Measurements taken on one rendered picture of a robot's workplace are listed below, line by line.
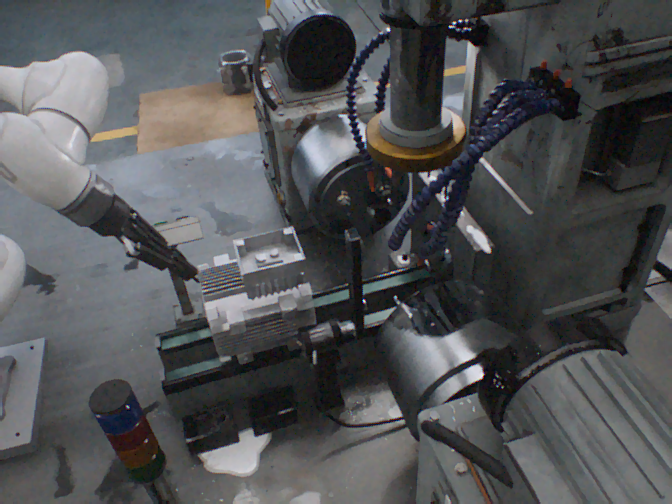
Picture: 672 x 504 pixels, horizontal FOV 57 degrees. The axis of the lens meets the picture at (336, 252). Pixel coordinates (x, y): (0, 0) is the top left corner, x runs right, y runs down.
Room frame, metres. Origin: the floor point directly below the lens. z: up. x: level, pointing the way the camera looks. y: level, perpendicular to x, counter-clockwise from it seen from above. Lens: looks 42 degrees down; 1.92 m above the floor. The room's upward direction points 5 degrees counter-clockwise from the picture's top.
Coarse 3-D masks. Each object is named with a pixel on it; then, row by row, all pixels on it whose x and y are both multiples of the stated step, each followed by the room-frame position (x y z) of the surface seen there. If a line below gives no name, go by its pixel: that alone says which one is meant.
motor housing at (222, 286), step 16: (208, 272) 0.87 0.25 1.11; (224, 272) 0.87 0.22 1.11; (240, 272) 0.87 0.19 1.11; (208, 288) 0.83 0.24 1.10; (224, 288) 0.83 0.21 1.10; (240, 288) 0.83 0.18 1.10; (208, 304) 0.81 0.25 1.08; (224, 304) 0.81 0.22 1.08; (240, 304) 0.81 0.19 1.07; (256, 304) 0.81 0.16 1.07; (272, 304) 0.81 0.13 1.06; (304, 304) 0.82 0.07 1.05; (224, 320) 0.79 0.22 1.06; (256, 320) 0.79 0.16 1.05; (272, 320) 0.79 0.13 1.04; (304, 320) 0.80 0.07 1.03; (224, 336) 0.77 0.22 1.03; (240, 336) 0.78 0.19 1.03; (256, 336) 0.78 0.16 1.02; (272, 336) 0.78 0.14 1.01; (288, 336) 0.80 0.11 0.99; (224, 352) 0.76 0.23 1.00
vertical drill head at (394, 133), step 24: (408, 48) 0.92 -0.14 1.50; (432, 48) 0.91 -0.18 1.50; (408, 72) 0.92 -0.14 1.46; (432, 72) 0.92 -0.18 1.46; (408, 96) 0.92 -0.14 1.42; (432, 96) 0.92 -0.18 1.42; (384, 120) 0.96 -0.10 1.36; (408, 120) 0.92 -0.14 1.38; (432, 120) 0.92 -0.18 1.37; (456, 120) 0.97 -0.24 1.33; (384, 144) 0.91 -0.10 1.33; (408, 144) 0.90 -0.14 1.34; (432, 144) 0.89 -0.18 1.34; (456, 144) 0.89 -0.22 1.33; (384, 168) 0.98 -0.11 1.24; (408, 168) 0.87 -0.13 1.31; (432, 168) 0.87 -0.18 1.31
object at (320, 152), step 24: (336, 120) 1.30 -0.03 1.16; (360, 120) 1.31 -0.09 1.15; (312, 144) 1.24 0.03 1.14; (336, 144) 1.20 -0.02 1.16; (312, 168) 1.17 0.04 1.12; (336, 168) 1.14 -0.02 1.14; (360, 168) 1.15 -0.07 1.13; (312, 192) 1.13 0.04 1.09; (336, 192) 1.13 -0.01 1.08; (360, 192) 1.15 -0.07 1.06; (384, 192) 1.13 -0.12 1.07; (408, 192) 1.18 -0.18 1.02; (312, 216) 1.12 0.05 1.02; (336, 216) 1.13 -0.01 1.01; (360, 216) 1.15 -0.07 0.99; (384, 216) 1.16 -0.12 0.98
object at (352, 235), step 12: (348, 240) 0.77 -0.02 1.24; (360, 240) 0.77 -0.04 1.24; (348, 252) 0.78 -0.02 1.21; (360, 252) 0.77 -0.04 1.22; (348, 264) 0.78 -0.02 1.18; (360, 264) 0.77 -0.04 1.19; (348, 276) 0.79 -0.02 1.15; (360, 276) 0.77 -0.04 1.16; (360, 288) 0.77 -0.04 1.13; (360, 300) 0.77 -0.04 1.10; (360, 312) 0.77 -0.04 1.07; (348, 324) 0.78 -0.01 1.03; (360, 324) 0.77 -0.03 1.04; (360, 336) 0.77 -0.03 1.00
